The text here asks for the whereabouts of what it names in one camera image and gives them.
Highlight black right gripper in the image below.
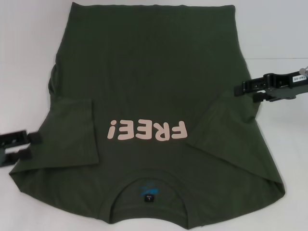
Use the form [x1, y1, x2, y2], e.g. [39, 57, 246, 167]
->
[234, 69, 308, 96]

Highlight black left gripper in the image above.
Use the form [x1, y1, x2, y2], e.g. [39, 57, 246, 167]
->
[0, 129, 41, 169]

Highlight dark green FREE! t-shirt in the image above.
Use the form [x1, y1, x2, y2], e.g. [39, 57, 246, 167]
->
[9, 2, 287, 231]

